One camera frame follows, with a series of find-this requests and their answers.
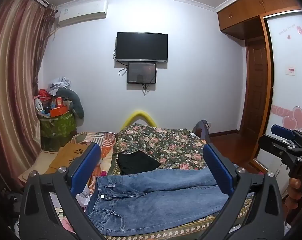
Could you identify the yellow foam bed padding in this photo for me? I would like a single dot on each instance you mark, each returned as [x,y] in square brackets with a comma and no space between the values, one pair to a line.
[141,113]

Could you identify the small black monitor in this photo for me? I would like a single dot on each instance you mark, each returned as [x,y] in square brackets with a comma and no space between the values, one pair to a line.
[142,72]

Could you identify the green bordered bed sheet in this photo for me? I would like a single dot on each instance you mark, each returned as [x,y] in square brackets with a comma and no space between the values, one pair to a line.
[165,235]

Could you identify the person's right hand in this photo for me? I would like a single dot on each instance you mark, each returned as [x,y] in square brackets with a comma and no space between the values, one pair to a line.
[295,188]

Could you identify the light wooden board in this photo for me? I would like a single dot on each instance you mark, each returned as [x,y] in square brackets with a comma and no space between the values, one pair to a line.
[38,162]

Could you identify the brown wooden wardrobe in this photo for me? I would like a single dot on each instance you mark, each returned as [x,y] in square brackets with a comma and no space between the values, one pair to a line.
[243,10]

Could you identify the pile of pale clothes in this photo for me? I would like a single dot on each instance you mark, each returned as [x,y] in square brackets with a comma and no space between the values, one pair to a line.
[59,83]

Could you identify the black cloth garment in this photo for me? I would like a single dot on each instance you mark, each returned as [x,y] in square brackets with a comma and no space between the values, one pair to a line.
[138,163]

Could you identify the dark backpack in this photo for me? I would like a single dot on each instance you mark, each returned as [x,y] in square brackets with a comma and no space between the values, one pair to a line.
[202,128]

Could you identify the orange cardboard box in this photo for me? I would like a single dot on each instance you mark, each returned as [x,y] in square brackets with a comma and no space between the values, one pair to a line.
[58,111]

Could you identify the white cabinet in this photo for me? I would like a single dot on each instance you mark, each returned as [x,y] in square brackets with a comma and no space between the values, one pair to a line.
[273,165]

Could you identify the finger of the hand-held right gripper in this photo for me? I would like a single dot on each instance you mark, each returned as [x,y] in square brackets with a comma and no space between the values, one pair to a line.
[282,130]

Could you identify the red bag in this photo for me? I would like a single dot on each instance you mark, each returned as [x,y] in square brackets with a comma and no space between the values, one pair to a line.
[43,93]

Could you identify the dark green floral blanket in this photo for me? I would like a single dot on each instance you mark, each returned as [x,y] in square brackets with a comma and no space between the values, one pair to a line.
[165,142]

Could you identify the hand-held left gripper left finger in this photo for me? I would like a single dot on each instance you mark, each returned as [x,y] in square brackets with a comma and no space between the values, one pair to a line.
[87,170]

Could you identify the black wall television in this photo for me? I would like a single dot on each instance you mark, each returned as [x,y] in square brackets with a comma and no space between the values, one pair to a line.
[142,46]

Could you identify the grey curved pillow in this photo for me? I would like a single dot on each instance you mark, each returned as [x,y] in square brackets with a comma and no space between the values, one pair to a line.
[74,100]

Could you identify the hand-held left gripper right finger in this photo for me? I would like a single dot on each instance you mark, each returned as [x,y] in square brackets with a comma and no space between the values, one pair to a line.
[217,170]

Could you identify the pink cloth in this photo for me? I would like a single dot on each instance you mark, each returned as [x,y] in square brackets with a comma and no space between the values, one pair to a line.
[66,223]

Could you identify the green fabric storage box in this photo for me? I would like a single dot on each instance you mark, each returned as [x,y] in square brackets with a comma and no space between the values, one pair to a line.
[57,127]

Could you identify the blue denim jeans pants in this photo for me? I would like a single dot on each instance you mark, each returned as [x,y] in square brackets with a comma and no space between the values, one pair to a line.
[153,205]

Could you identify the brown wooden door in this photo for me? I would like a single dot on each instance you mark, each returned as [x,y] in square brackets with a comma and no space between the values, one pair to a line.
[255,87]

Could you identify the red striped curtain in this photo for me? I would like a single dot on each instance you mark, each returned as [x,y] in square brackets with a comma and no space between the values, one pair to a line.
[13,80]

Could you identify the white air conditioner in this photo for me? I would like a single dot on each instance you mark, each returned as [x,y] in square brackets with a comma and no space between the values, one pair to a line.
[82,12]

